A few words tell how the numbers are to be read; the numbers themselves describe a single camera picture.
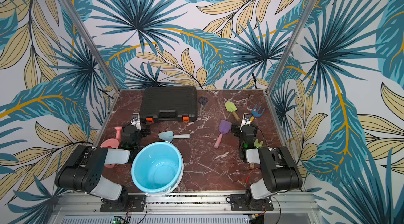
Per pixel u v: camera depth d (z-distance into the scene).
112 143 0.80
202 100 1.13
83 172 0.45
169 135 0.95
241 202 0.73
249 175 0.82
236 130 0.84
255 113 1.07
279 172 0.45
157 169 0.83
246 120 0.78
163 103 1.03
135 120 0.78
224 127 1.01
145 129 0.84
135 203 0.73
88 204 0.75
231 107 1.11
